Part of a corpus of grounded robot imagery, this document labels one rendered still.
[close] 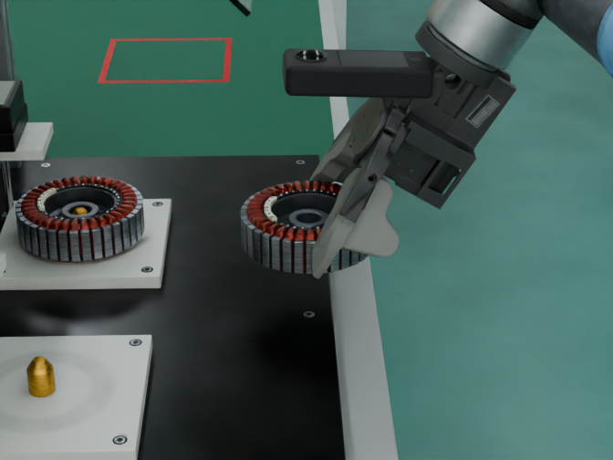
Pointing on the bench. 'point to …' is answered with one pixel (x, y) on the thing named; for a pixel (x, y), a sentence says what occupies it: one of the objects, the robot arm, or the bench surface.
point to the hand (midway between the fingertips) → (305, 232)
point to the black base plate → (206, 316)
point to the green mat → (129, 122)
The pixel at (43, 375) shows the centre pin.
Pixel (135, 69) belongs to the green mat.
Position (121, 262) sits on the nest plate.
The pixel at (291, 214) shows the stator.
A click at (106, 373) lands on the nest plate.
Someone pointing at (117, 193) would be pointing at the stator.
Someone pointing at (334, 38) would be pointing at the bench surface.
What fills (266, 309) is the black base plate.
